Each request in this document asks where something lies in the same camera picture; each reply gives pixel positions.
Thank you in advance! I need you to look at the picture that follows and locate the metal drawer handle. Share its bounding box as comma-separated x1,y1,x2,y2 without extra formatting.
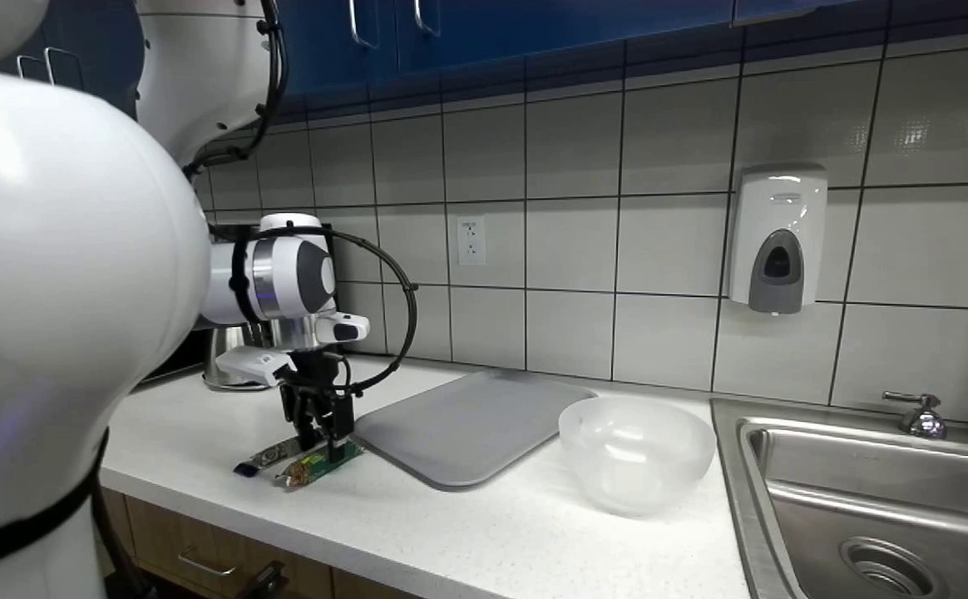
176,548,243,582

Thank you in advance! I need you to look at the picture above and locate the white wall outlet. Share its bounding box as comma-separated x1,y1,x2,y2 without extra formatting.
454,214,491,271

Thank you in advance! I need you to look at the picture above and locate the blue wall cabinet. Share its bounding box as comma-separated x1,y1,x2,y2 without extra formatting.
0,0,968,120

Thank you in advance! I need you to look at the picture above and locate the green snack bar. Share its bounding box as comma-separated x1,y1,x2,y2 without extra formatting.
270,440,365,494

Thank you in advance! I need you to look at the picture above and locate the white wall soap dispenser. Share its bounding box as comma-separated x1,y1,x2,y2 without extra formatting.
725,168,832,320

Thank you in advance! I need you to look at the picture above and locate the blue snack bar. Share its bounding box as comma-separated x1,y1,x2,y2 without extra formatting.
231,434,311,478

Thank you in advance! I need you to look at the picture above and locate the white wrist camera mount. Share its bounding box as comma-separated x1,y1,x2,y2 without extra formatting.
212,344,303,393

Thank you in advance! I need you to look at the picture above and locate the translucent white plastic bowl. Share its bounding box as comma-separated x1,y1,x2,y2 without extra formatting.
557,397,720,519

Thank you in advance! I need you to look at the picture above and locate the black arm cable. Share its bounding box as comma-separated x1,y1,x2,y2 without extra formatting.
180,0,424,399

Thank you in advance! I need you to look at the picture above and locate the stainless steel sink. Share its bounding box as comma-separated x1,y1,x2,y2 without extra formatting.
708,397,968,599

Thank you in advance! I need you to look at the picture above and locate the grey plastic tray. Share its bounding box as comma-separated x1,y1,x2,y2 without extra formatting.
350,370,598,494

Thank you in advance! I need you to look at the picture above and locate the metal wall cabinet handle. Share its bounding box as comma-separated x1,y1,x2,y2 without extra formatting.
344,0,383,54
411,0,442,36

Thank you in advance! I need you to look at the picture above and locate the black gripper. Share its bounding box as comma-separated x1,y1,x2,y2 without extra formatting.
279,349,360,455

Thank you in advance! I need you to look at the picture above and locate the chrome faucet handle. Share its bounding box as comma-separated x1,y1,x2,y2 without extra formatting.
879,390,951,443

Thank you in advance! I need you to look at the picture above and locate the wooden base cabinet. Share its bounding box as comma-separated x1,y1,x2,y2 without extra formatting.
97,487,429,599

